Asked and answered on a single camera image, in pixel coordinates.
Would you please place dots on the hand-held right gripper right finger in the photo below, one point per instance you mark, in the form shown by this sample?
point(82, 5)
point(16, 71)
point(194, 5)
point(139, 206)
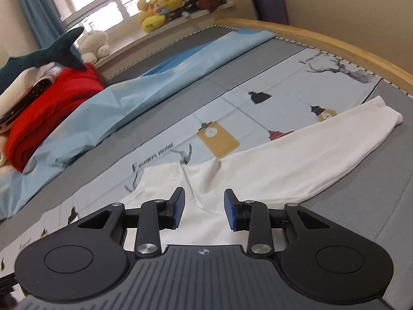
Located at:
point(230, 210)

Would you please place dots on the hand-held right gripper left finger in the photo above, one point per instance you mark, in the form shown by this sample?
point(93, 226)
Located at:
point(178, 207)

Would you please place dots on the white pants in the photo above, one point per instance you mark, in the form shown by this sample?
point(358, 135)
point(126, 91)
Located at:
point(290, 158)

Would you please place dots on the light blue duvet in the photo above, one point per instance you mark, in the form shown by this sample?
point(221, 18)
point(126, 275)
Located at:
point(135, 93)

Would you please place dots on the printed grey bed sheet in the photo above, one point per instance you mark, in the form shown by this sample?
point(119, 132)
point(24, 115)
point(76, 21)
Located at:
point(258, 80)

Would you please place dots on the red pillow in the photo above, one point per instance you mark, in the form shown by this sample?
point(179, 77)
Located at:
point(55, 109)

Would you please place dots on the white plush bear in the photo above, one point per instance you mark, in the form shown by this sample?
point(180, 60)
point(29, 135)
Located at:
point(93, 43)

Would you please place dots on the cream folded blanket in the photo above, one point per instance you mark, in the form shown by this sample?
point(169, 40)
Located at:
point(22, 93)

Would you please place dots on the yellow plush bear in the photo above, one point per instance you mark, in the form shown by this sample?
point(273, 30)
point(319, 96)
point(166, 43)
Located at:
point(159, 6)

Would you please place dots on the dark blue shark plush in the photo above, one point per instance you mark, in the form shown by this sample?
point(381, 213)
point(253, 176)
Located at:
point(42, 56)

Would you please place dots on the dark purple box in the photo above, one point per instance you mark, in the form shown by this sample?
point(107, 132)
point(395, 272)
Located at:
point(269, 3)

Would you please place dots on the blue curtain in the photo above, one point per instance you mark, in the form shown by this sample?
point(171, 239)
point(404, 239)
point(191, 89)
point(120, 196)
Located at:
point(35, 9)

